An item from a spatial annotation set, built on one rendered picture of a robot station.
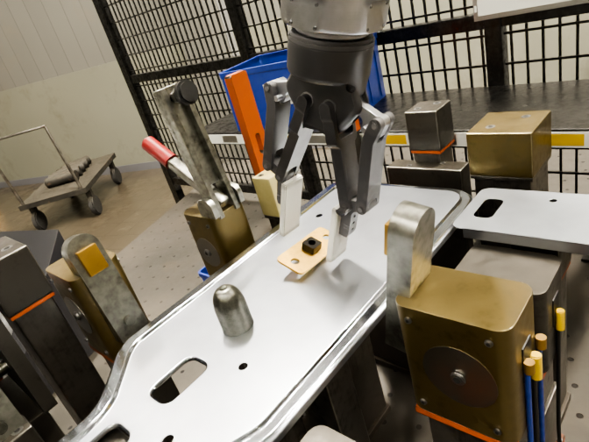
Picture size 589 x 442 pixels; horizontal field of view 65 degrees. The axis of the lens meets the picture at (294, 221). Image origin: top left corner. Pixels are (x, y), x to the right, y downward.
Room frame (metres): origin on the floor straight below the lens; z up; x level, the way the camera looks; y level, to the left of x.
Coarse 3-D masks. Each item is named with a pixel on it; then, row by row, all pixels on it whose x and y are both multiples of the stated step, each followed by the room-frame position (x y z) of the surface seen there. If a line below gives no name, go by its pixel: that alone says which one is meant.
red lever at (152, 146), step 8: (144, 144) 0.65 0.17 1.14; (152, 144) 0.65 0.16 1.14; (160, 144) 0.65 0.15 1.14; (152, 152) 0.64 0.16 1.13; (160, 152) 0.64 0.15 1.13; (168, 152) 0.63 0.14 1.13; (160, 160) 0.63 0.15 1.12; (168, 160) 0.62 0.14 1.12; (176, 160) 0.63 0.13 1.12; (176, 168) 0.61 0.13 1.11; (184, 168) 0.61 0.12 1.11; (184, 176) 0.61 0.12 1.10; (192, 184) 0.60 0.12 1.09; (216, 192) 0.58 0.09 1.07; (224, 200) 0.57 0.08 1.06
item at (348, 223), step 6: (354, 198) 0.42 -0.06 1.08; (354, 204) 0.41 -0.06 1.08; (372, 204) 0.41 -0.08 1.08; (354, 210) 0.41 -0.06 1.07; (348, 216) 0.42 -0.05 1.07; (354, 216) 0.42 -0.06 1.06; (342, 222) 0.43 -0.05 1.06; (348, 222) 0.42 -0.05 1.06; (354, 222) 0.42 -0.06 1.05; (342, 228) 0.43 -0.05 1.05; (348, 228) 0.42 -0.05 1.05; (354, 228) 0.43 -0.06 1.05; (342, 234) 0.43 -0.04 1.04; (348, 234) 0.42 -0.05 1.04
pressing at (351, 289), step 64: (320, 192) 0.64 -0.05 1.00; (384, 192) 0.59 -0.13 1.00; (448, 192) 0.53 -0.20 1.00; (256, 256) 0.51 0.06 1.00; (384, 256) 0.43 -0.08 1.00; (192, 320) 0.42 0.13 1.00; (256, 320) 0.38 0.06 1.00; (320, 320) 0.36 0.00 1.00; (128, 384) 0.35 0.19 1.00; (192, 384) 0.32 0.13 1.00; (256, 384) 0.30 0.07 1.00; (320, 384) 0.28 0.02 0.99
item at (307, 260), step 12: (300, 240) 0.48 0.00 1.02; (312, 240) 0.47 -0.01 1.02; (324, 240) 0.48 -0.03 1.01; (288, 252) 0.46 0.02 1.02; (300, 252) 0.46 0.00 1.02; (312, 252) 0.46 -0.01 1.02; (324, 252) 0.46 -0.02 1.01; (288, 264) 0.44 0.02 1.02; (300, 264) 0.44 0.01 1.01; (312, 264) 0.44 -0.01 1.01
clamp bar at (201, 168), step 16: (160, 96) 0.57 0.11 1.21; (176, 96) 0.56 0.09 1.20; (192, 96) 0.56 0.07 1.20; (160, 112) 0.58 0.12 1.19; (176, 112) 0.58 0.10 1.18; (192, 112) 0.59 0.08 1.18; (176, 128) 0.57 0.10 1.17; (192, 128) 0.59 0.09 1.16; (176, 144) 0.58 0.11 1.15; (192, 144) 0.58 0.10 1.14; (208, 144) 0.58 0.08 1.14; (192, 160) 0.56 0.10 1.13; (208, 160) 0.58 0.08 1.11; (192, 176) 0.57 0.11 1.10; (208, 176) 0.58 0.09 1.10; (224, 176) 0.58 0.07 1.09; (208, 192) 0.56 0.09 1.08; (224, 192) 0.58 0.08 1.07
